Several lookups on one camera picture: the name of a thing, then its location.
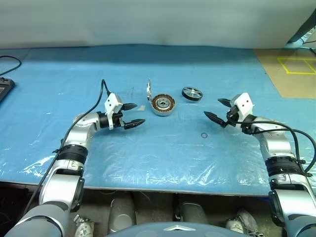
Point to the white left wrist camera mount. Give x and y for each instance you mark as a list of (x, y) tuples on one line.
[(112, 101)]

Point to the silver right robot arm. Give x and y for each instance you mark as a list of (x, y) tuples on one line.
[(274, 145)]

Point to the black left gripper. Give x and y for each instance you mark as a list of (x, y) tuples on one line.
[(118, 119)]

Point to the grey rounded cylinder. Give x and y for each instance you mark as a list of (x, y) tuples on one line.
[(192, 212), (122, 214)]

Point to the white shoe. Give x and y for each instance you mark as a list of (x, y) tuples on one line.
[(85, 227), (243, 222)]

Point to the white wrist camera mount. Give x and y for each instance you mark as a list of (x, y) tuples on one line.
[(244, 103), (112, 101)]

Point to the black box device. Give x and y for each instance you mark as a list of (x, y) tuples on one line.
[(5, 86)]

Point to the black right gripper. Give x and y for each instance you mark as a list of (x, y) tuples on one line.
[(232, 117)]

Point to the black rotor silver spokes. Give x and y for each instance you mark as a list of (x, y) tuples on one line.
[(192, 92)]

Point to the grey stand leg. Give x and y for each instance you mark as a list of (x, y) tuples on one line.
[(301, 29)]

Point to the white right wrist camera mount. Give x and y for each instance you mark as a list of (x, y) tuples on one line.
[(244, 103)]

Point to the grey motor housing copper windings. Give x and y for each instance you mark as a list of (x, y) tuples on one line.
[(163, 105)]

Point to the grey robot torso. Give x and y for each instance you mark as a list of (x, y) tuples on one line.
[(163, 229)]

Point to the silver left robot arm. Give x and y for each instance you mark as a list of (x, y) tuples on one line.
[(79, 133)]

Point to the grey metal cover plate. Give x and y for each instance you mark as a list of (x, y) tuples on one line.
[(148, 90)]

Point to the brown cardboard sheet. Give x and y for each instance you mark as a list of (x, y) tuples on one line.
[(296, 84)]

